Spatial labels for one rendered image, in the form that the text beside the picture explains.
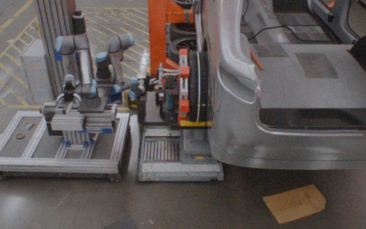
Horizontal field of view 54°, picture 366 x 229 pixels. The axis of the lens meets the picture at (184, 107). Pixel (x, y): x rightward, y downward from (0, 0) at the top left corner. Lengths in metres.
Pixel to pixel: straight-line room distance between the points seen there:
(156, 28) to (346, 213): 2.46
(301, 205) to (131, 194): 1.58
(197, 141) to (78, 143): 1.20
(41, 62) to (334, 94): 2.52
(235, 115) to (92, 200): 1.75
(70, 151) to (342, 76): 2.67
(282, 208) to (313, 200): 0.33
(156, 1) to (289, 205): 2.24
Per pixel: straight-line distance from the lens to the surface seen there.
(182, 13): 5.58
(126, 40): 3.20
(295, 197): 3.64
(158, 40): 3.63
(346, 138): 2.54
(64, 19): 3.10
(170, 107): 3.60
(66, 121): 3.25
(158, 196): 3.49
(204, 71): 3.08
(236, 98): 2.26
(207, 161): 3.63
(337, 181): 3.96
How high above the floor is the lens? 2.63
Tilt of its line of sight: 35 degrees down
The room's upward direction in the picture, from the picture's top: 1 degrees clockwise
